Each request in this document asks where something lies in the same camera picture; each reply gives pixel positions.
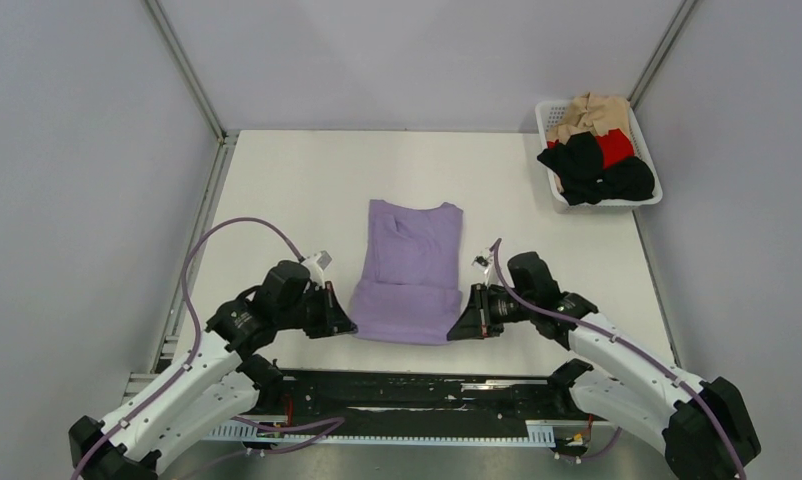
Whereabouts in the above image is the red t shirt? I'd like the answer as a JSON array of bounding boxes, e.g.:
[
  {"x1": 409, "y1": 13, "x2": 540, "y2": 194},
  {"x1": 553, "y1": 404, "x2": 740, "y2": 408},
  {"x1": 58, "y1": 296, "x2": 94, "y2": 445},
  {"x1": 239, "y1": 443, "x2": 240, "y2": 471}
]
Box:
[{"x1": 538, "y1": 130, "x2": 635, "y2": 174}]

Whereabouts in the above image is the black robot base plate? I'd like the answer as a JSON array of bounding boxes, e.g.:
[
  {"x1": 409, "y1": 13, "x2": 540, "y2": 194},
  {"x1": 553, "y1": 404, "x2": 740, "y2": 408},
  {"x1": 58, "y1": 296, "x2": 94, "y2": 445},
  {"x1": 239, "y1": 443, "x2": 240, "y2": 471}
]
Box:
[{"x1": 247, "y1": 369, "x2": 591, "y2": 439}]

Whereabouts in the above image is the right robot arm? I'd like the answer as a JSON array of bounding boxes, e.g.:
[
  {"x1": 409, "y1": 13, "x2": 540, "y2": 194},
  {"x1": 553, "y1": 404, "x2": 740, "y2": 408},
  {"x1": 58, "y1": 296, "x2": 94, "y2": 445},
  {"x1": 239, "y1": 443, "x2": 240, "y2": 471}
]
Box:
[{"x1": 447, "y1": 249, "x2": 762, "y2": 479}]

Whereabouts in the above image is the left aluminium corner post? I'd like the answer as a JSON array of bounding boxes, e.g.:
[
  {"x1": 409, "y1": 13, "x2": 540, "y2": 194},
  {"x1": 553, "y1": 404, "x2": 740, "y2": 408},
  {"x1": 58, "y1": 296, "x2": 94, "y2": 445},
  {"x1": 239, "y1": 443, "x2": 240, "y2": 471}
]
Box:
[{"x1": 142, "y1": 0, "x2": 227, "y2": 144}]

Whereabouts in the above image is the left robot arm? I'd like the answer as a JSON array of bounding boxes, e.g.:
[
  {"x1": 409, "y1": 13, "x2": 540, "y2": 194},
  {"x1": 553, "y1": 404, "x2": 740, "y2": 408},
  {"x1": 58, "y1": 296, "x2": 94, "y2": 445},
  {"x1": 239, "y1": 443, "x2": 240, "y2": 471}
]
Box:
[{"x1": 69, "y1": 251, "x2": 357, "y2": 479}]

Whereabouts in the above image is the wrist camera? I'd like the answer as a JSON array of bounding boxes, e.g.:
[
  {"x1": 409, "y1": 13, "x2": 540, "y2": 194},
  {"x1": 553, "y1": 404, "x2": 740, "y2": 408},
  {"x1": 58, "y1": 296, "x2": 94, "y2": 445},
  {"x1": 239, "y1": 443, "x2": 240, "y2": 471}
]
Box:
[
  {"x1": 472, "y1": 246, "x2": 494, "y2": 271},
  {"x1": 300, "y1": 250, "x2": 333, "y2": 285}
]

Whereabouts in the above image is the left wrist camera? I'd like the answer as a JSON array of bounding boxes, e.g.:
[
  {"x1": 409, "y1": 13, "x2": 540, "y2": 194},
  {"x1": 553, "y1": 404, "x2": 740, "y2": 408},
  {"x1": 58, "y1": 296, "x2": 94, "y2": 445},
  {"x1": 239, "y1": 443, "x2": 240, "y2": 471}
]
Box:
[{"x1": 300, "y1": 250, "x2": 333, "y2": 285}]

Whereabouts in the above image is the purple t shirt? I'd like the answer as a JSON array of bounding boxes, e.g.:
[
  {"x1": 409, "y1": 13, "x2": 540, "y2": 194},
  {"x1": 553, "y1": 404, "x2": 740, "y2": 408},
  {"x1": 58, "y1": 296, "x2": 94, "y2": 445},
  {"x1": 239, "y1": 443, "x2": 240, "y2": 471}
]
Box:
[{"x1": 349, "y1": 199, "x2": 464, "y2": 346}]

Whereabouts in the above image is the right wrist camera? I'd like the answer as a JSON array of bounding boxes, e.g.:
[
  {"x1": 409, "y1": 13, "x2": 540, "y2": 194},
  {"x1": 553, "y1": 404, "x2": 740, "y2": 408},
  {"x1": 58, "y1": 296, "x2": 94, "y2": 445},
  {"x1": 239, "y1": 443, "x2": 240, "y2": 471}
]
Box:
[{"x1": 472, "y1": 246, "x2": 494, "y2": 271}]

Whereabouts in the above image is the right aluminium corner post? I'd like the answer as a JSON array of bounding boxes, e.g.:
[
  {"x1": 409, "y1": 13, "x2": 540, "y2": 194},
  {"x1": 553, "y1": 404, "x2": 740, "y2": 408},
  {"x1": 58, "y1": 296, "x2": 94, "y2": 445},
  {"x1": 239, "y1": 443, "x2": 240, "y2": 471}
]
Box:
[{"x1": 629, "y1": 0, "x2": 701, "y2": 110}]

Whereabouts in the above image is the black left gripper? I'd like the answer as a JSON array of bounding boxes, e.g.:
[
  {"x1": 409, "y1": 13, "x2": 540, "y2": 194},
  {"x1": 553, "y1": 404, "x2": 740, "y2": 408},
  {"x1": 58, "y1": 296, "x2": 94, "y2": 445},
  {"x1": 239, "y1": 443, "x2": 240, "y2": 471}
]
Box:
[{"x1": 277, "y1": 279, "x2": 357, "y2": 338}]

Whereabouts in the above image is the white slotted cable duct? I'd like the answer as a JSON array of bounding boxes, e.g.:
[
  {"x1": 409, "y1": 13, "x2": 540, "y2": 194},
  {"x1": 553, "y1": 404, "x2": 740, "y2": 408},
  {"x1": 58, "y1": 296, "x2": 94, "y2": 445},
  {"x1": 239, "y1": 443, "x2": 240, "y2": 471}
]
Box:
[{"x1": 202, "y1": 420, "x2": 556, "y2": 448}]

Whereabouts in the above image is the aluminium corner post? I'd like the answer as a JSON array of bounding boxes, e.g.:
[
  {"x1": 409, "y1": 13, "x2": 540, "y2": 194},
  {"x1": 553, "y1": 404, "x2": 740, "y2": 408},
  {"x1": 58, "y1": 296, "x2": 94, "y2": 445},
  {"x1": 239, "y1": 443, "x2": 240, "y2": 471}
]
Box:
[
  {"x1": 629, "y1": 0, "x2": 701, "y2": 110},
  {"x1": 142, "y1": 0, "x2": 227, "y2": 144}
]

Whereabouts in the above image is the black t shirt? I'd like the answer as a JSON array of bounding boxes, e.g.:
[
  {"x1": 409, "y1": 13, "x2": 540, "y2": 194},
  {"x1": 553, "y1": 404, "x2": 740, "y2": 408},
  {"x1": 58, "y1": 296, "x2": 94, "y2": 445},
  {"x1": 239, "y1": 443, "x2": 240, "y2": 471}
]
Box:
[{"x1": 537, "y1": 129, "x2": 656, "y2": 206}]

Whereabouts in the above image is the beige t shirt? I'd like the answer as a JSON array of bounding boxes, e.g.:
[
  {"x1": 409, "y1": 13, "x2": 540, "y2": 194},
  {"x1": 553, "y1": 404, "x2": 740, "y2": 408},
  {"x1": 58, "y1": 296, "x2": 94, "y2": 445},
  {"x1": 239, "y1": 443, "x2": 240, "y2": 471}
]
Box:
[{"x1": 545, "y1": 92, "x2": 632, "y2": 144}]

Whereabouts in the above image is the aluminium frame rail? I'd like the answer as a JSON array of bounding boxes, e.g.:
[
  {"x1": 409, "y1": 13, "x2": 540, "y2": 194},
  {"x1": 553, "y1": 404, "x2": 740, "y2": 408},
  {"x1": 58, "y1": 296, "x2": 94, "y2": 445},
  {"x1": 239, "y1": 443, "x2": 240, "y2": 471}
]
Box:
[{"x1": 112, "y1": 372, "x2": 722, "y2": 439}]

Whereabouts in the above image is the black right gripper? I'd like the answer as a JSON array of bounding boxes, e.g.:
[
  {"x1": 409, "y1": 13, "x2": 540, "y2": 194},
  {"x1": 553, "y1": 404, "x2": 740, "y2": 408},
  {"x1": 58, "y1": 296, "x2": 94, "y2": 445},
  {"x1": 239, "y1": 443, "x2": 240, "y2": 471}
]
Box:
[{"x1": 447, "y1": 283, "x2": 534, "y2": 341}]

